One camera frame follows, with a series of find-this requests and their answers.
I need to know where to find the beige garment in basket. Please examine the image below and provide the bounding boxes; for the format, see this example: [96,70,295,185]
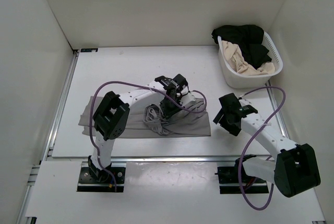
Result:
[222,40,276,76]

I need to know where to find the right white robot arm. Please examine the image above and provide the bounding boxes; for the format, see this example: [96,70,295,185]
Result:
[213,93,321,198]

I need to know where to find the aluminium right rail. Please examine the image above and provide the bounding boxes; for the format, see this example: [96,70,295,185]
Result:
[266,81,289,138]

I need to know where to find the aluminium left rail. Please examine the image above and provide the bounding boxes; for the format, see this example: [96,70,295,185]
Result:
[39,50,79,164]

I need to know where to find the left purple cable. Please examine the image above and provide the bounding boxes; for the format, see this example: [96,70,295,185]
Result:
[88,79,208,185]

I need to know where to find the black garment in basket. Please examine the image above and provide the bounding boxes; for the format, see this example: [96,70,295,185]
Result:
[211,25,272,69]

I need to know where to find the grey trousers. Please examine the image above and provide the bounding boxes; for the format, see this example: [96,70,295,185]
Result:
[77,95,212,138]

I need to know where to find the white laundry basket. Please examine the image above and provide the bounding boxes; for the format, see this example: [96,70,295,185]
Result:
[218,32,283,89]

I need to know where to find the aluminium front rail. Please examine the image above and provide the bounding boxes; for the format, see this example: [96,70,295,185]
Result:
[109,155,295,164]

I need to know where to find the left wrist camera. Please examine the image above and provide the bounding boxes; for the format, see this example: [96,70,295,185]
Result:
[180,92,196,108]

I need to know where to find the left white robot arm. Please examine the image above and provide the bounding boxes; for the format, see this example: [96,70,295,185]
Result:
[88,74,190,182]

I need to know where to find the aluminium rail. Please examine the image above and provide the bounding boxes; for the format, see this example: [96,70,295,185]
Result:
[109,155,295,164]
[266,81,289,138]
[39,50,79,164]

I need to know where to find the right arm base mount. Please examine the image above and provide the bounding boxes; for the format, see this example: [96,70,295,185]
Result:
[215,158,269,194]

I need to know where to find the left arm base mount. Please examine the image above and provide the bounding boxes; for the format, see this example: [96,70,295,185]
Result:
[76,161,127,193]

